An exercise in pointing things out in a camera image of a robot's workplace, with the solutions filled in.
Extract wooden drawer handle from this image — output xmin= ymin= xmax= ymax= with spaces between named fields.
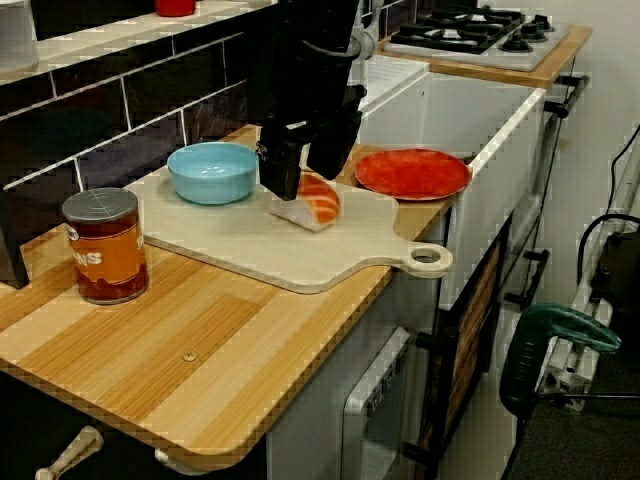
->
xmin=33 ymin=425 xmax=105 ymax=480

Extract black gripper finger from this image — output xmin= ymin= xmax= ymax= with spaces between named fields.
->
xmin=256 ymin=122 xmax=307 ymax=202
xmin=305 ymin=108 xmax=365 ymax=182

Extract wood patterned oven door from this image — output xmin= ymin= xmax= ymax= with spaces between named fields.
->
xmin=403 ymin=212 xmax=551 ymax=469

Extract thin black cable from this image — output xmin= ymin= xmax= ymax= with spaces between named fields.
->
xmin=607 ymin=134 xmax=640 ymax=221

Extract black box device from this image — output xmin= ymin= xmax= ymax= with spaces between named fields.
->
xmin=589 ymin=232 xmax=640 ymax=346

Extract green handheld tool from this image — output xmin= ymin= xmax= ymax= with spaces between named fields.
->
xmin=498 ymin=302 xmax=623 ymax=416

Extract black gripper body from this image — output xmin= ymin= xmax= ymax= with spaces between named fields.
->
xmin=262 ymin=48 xmax=369 ymax=131

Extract white toy sink unit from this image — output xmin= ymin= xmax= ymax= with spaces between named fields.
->
xmin=349 ymin=52 xmax=547 ymax=311

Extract light blue bowl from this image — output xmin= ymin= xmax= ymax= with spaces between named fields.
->
xmin=166 ymin=141 xmax=260 ymax=206

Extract plain white container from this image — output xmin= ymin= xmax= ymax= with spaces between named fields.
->
xmin=0 ymin=0 xmax=40 ymax=71

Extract grey toy faucet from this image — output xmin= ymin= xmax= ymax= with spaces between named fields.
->
xmin=349 ymin=0 xmax=376 ymax=59

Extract red round plate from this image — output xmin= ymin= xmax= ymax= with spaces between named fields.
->
xmin=354 ymin=148 xmax=473 ymax=203

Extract red ketchup bottle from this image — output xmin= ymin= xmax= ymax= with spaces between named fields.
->
xmin=153 ymin=0 xmax=196 ymax=18

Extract orange beans can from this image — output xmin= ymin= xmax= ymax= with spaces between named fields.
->
xmin=60 ymin=187 xmax=149 ymax=306

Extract white dishwasher door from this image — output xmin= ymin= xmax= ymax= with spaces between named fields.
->
xmin=342 ymin=327 xmax=412 ymax=480

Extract pale wooden cutting board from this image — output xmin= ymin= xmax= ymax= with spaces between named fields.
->
xmin=122 ymin=162 xmax=454 ymax=295

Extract grey rail black brackets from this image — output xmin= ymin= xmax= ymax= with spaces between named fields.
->
xmin=512 ymin=73 xmax=591 ymax=246

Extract aluminium extrusion frame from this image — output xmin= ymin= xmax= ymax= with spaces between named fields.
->
xmin=537 ymin=299 xmax=614 ymax=411

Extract salmon sushi toy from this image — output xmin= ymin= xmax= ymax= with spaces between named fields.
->
xmin=268 ymin=172 xmax=341 ymax=234

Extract toy gas stove top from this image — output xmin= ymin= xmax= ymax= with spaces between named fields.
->
xmin=382 ymin=5 xmax=571 ymax=71

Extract white drawer knob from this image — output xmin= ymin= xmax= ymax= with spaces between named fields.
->
xmin=153 ymin=447 xmax=201 ymax=474

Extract thick black cable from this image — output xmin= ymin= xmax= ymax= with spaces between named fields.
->
xmin=576 ymin=213 xmax=640 ymax=289

